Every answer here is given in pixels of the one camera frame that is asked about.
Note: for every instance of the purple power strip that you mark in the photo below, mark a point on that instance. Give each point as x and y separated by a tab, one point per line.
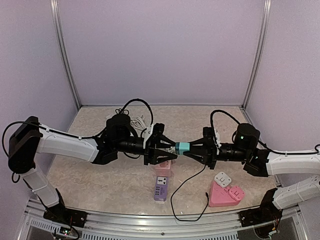
161	188

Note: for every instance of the pink plug adapter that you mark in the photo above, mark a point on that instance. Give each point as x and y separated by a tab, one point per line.
236	193

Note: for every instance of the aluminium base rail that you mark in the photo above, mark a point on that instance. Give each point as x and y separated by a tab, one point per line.
113	226

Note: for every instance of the pink cube socket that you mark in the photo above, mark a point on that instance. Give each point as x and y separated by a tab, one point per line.
164	169

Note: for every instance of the aluminium frame post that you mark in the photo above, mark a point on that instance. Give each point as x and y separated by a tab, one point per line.
258	53
55	11

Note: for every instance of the aluminium frame post left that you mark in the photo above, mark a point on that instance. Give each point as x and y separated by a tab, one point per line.
55	11

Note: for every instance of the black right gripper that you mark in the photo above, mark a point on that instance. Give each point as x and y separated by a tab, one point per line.
209	152

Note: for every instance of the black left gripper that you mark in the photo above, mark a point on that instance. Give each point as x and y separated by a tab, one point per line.
151	153

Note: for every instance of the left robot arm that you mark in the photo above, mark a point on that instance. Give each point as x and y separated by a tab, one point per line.
118	135

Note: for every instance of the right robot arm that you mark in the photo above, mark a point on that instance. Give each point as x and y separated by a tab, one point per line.
259	161

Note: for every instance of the pink triangular power strip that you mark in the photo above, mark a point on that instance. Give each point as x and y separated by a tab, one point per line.
219	196

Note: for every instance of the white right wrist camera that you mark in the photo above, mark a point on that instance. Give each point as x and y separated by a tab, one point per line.
210	137

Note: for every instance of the white plug adapter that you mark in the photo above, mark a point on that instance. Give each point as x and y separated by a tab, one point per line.
222	179

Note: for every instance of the teal adapter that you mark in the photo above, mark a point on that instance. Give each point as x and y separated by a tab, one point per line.
182	147

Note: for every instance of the aluminium frame post right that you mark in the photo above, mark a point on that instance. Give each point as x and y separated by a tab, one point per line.
258	53

